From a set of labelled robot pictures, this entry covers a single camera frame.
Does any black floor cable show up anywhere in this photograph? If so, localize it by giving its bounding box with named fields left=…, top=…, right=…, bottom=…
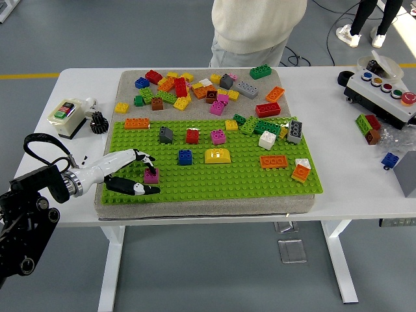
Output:
left=281, top=45, right=311, bottom=68
left=326, top=0, right=361, bottom=67

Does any black gear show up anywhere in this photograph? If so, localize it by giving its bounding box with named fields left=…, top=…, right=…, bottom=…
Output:
left=89, top=110, right=109, bottom=135

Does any black ring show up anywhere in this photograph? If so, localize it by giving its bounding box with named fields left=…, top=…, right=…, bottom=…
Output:
left=337, top=70, right=355, bottom=88

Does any white table leg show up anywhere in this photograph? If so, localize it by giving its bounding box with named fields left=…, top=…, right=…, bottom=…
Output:
left=320, top=220, right=359, bottom=305
left=97, top=224, right=127, bottom=312

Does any cream switch box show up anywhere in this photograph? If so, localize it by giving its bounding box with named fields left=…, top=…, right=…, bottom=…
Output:
left=47, top=98, right=88, bottom=140

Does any white frame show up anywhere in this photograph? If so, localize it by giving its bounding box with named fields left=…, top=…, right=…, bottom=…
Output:
left=0, top=0, right=16, bottom=23

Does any grey-brown mat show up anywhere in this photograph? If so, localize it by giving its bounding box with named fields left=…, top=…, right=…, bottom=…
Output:
left=93, top=68, right=317, bottom=219

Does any light green two-by-four brick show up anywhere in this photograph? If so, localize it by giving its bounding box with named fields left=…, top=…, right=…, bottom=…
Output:
left=155, top=90, right=179, bottom=105

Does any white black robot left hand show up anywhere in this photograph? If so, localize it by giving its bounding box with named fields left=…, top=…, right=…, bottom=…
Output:
left=77, top=148, right=161, bottom=197

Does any light green long brick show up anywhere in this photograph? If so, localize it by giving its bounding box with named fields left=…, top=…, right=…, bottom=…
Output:
left=239, top=116, right=261, bottom=136

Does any orange two-by-four brick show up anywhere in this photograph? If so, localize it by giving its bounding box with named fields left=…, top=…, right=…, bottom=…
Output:
left=123, top=116, right=151, bottom=130

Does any person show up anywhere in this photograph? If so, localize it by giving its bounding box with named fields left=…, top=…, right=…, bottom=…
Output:
left=335, top=0, right=404, bottom=49
left=209, top=0, right=308, bottom=68

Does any blue square brick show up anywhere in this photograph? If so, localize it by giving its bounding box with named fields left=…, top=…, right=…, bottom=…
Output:
left=177, top=148, right=193, bottom=166

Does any blue brick with keyring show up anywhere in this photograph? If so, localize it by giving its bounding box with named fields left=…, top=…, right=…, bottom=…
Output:
left=380, top=151, right=400, bottom=170

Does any green studded baseplate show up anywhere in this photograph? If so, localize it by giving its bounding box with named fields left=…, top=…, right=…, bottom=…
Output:
left=99, top=116, right=325, bottom=206

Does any clear plastic bag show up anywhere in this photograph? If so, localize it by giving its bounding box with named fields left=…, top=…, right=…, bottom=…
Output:
left=376, top=125, right=416, bottom=153

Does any orange and yellow brick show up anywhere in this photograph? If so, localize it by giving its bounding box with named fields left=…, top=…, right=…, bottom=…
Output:
left=291, top=164, right=311, bottom=183

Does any orange flat long brick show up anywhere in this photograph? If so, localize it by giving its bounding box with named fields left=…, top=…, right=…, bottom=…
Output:
left=259, top=154, right=289, bottom=170

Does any dark grey sloped brick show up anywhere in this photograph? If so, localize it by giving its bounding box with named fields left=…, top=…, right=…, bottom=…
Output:
left=159, top=125, right=174, bottom=144
left=219, top=73, right=235, bottom=90

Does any table height control panel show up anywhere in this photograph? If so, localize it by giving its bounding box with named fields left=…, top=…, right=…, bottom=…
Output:
left=378, top=218, right=416, bottom=228

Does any clear floor plate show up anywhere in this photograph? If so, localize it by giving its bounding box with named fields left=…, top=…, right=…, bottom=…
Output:
left=274, top=220, right=298, bottom=233
left=278, top=239, right=308, bottom=264

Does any grey two-by-four brick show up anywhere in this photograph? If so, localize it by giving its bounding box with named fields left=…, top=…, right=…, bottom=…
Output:
left=286, top=120, right=304, bottom=144
left=234, top=81, right=260, bottom=100

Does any grey box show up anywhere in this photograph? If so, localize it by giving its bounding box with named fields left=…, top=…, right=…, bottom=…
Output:
left=392, top=149, right=416, bottom=198

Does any red two-by-four brick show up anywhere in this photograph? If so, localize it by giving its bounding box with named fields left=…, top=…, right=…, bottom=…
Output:
left=255, top=101, right=281, bottom=118

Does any white push-button control box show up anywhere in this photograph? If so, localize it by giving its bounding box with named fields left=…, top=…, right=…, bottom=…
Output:
left=343, top=70, right=416, bottom=131

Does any round clear lidded container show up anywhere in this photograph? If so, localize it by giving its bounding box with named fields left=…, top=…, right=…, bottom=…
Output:
left=356, top=49, right=405, bottom=82

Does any yellow domed brick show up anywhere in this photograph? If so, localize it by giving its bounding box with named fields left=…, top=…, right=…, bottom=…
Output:
left=203, top=148, right=232, bottom=164

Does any pink square brick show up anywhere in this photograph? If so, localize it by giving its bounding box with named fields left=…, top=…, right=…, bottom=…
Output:
left=209, top=99, right=226, bottom=116
left=209, top=129, right=226, bottom=146
left=143, top=168, right=160, bottom=185

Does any dark green long brick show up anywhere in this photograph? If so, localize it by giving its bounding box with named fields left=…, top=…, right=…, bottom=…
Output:
left=253, top=119, right=282, bottom=136

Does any dark green two-by-four brick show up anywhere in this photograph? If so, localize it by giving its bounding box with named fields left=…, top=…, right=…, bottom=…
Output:
left=249, top=64, right=273, bottom=80

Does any small white part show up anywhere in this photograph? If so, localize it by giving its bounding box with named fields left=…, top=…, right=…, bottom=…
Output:
left=83, top=96, right=99, bottom=114

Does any white square brick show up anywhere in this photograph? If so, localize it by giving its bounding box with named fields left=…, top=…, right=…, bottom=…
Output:
left=258, top=130, right=278, bottom=151

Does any red long brick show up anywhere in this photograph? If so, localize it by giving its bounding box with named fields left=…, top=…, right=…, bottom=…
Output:
left=174, top=77, right=189, bottom=98

